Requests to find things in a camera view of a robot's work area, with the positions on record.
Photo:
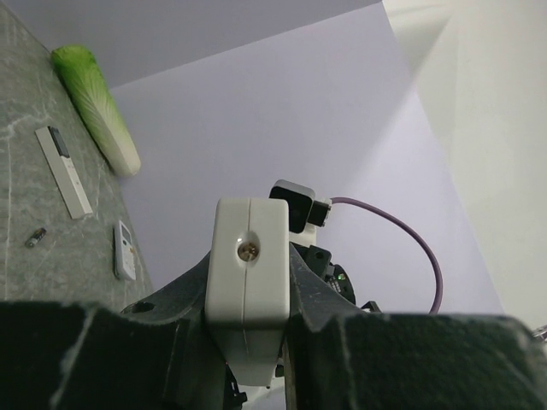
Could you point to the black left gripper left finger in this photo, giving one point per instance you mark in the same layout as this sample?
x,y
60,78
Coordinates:
x,y
154,354

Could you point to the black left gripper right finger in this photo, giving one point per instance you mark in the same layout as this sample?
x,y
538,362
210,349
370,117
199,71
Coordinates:
x,y
339,357

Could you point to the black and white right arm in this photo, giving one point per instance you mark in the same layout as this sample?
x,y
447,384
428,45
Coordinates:
x,y
337,277

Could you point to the small white display remote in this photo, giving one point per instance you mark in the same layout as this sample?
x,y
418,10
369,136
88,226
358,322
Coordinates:
x,y
124,253

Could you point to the slim white remote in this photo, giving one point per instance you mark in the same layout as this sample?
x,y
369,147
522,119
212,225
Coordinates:
x,y
62,167

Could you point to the dark loose battery right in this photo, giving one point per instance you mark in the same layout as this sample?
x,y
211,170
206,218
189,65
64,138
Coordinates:
x,y
36,237

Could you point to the green white napa cabbage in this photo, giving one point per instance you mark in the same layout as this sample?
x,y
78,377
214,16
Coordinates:
x,y
83,79

